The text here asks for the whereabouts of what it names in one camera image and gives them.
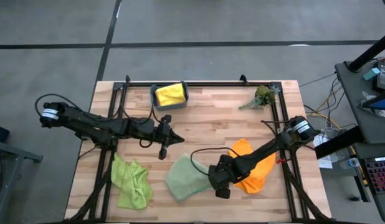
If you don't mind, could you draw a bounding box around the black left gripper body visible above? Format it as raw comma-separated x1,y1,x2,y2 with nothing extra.
126,114,173,161

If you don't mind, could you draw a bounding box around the orange microfiber towel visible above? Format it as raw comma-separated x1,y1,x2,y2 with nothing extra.
228,138,277,195

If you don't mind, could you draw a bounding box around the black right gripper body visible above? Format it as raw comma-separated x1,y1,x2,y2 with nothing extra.
207,154,243,200

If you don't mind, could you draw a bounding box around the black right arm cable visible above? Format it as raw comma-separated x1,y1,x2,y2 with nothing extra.
189,146,242,177

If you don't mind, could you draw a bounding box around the small green succulent plant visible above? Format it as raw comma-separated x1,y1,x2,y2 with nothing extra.
238,85,281,110

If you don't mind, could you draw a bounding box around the grey metal table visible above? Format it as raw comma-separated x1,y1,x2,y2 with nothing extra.
0,139,44,224

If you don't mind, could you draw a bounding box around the clear plastic bottle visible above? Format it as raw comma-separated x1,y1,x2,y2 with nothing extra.
340,157,362,170

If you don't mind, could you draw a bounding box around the blue-grey plastic bin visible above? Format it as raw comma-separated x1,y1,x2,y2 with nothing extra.
150,81,189,111

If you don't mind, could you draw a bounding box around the dark grey side desk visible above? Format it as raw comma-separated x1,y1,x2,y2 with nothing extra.
313,60,385,223

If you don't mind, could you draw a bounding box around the lime green microfiber towel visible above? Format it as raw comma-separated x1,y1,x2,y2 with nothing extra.
110,152,153,211

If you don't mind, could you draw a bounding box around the black diagonal pole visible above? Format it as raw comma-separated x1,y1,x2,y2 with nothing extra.
348,29,385,73

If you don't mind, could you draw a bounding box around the small teal box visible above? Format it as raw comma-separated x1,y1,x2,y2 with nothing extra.
363,67,381,82

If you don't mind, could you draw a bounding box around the yellow microfiber towel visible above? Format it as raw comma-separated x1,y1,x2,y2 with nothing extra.
154,83,187,107

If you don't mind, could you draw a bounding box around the backlit black keyboard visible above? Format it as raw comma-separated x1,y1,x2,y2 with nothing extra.
363,156,385,195

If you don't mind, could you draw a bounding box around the sage green microfiber towel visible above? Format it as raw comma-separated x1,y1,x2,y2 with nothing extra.
165,152,216,202

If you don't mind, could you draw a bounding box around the white paper sheet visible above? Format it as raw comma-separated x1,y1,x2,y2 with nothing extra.
312,133,334,169

